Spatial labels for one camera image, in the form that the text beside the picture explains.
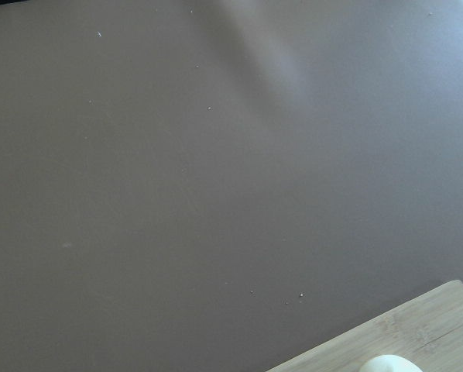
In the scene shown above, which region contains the white steamed bun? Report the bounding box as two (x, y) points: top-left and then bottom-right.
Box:
(358, 354), (422, 372)

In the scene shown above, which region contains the bamboo cutting board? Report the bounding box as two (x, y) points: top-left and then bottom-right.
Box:
(274, 280), (463, 371)

